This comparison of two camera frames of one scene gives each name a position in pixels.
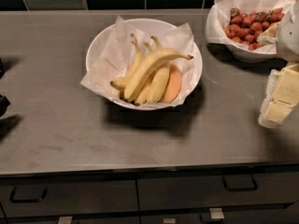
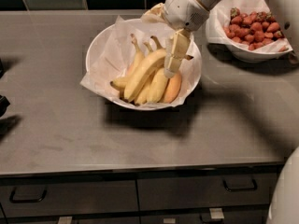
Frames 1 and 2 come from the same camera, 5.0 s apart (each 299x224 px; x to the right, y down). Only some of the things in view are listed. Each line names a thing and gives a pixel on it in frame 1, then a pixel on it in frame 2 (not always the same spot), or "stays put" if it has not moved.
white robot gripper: [289, 36] → [183, 10]
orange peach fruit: [174, 85] stays put
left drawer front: [106, 195] stays put
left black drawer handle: [37, 200] stays put
